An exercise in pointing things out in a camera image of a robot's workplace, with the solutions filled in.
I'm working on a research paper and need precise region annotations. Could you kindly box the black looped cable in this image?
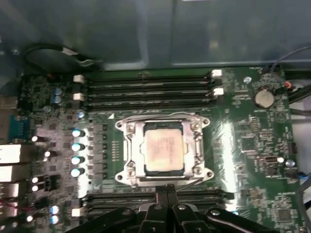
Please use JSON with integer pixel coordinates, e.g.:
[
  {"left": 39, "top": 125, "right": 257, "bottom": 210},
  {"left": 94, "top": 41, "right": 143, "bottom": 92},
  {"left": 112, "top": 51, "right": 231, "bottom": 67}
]
[{"left": 23, "top": 42, "right": 103, "bottom": 69}]

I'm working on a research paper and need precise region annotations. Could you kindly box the green motherboard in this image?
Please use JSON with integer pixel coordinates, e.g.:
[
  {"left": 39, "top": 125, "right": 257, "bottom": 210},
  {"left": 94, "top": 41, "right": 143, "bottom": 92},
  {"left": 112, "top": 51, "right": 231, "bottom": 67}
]
[{"left": 17, "top": 67, "right": 307, "bottom": 233}]

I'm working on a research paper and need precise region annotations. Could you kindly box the thin metal locking lever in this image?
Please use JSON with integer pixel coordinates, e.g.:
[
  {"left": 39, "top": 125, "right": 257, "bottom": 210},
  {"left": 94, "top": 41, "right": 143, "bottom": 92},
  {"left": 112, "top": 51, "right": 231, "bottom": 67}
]
[{"left": 120, "top": 112, "right": 211, "bottom": 127}]

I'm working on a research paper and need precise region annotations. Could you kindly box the black RAM slot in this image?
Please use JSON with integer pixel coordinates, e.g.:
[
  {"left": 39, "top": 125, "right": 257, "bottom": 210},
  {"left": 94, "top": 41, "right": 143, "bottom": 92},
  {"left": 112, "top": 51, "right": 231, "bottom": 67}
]
[
  {"left": 71, "top": 208, "right": 127, "bottom": 218},
  {"left": 72, "top": 93, "right": 219, "bottom": 110},
  {"left": 82, "top": 195, "right": 234, "bottom": 204},
  {"left": 84, "top": 69, "right": 223, "bottom": 81},
  {"left": 82, "top": 202, "right": 234, "bottom": 211},
  {"left": 84, "top": 87, "right": 224, "bottom": 98},
  {"left": 84, "top": 188, "right": 235, "bottom": 198},
  {"left": 72, "top": 74, "right": 221, "bottom": 89}
]

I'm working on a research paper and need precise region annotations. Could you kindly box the thin grey wire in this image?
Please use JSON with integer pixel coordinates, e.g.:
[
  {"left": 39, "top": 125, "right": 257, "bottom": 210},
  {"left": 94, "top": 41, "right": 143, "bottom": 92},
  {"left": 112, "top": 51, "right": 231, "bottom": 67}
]
[{"left": 269, "top": 47, "right": 311, "bottom": 73}]

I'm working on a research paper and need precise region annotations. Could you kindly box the square silver CPU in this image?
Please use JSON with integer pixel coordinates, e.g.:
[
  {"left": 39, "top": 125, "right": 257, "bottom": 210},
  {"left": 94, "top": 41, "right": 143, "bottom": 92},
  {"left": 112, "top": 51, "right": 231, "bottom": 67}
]
[{"left": 144, "top": 128, "right": 185, "bottom": 172}]

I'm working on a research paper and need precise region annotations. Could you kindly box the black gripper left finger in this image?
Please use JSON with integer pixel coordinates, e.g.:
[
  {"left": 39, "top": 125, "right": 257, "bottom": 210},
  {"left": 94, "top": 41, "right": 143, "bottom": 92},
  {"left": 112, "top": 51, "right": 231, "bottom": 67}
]
[{"left": 80, "top": 185, "right": 171, "bottom": 233}]

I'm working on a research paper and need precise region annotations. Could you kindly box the CPU socket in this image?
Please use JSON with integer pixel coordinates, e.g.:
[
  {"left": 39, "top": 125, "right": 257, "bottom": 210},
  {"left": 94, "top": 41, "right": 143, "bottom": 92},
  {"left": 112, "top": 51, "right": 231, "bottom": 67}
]
[{"left": 113, "top": 112, "right": 215, "bottom": 188}]

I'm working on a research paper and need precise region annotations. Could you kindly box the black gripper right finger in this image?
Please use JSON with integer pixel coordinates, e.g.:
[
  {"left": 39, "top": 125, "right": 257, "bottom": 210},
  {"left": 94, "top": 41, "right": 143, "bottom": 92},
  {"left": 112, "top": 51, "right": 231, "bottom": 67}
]
[{"left": 167, "top": 184, "right": 280, "bottom": 233}]

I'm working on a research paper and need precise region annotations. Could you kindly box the silver rear port block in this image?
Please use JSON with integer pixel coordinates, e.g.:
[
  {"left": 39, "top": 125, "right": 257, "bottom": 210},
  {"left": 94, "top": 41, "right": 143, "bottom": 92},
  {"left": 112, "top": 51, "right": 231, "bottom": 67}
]
[
  {"left": 0, "top": 165, "right": 20, "bottom": 182},
  {"left": 0, "top": 183, "right": 20, "bottom": 202},
  {"left": 0, "top": 144, "right": 23, "bottom": 164}
]

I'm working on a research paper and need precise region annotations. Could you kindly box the metal socket cover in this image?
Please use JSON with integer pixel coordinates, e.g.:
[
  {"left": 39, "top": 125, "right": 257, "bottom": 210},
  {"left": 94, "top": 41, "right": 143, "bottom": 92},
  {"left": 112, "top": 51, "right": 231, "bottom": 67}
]
[{"left": 123, "top": 119, "right": 204, "bottom": 181}]

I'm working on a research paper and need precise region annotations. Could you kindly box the round coin battery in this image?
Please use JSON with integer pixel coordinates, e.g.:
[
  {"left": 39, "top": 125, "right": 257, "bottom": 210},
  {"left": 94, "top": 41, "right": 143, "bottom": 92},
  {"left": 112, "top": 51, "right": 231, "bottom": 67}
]
[{"left": 252, "top": 88, "right": 275, "bottom": 109}]

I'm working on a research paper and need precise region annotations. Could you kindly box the blue rear port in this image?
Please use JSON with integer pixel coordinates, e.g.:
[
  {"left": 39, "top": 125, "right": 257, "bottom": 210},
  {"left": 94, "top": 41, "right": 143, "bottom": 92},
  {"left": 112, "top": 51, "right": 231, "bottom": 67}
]
[{"left": 9, "top": 115, "right": 32, "bottom": 139}]

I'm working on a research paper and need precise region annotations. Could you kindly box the black open PC case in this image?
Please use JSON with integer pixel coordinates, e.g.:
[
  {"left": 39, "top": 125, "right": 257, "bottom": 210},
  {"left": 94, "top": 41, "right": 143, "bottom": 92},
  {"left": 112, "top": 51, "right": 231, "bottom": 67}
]
[{"left": 0, "top": 0, "right": 311, "bottom": 233}]

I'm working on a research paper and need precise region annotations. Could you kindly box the thin red wire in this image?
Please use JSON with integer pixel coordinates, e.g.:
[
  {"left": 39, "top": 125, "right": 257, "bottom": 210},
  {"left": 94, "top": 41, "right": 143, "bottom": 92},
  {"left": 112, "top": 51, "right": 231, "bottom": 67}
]
[{"left": 0, "top": 198, "right": 28, "bottom": 212}]

